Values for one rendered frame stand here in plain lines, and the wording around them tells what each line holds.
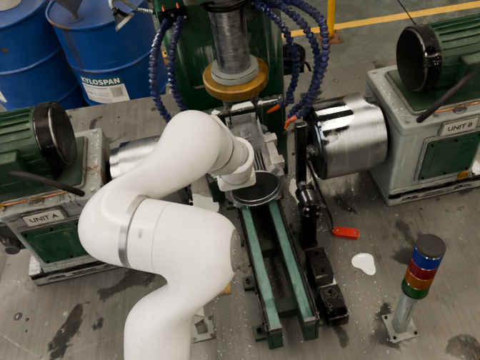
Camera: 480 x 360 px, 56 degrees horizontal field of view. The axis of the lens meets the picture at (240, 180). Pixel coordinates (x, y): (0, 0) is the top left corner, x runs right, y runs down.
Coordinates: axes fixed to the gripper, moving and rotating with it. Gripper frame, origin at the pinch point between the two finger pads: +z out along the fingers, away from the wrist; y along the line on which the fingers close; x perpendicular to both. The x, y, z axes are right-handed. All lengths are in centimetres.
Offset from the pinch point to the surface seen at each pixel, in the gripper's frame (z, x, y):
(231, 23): -29.0, 32.3, 6.2
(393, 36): 199, 127, 154
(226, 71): -16.8, 26.2, 3.4
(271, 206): 15.6, -7.0, 9.7
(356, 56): 192, 115, 118
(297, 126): -13.7, 8.6, 18.5
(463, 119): -5, 3, 66
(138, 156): -0.7, 13.5, -26.1
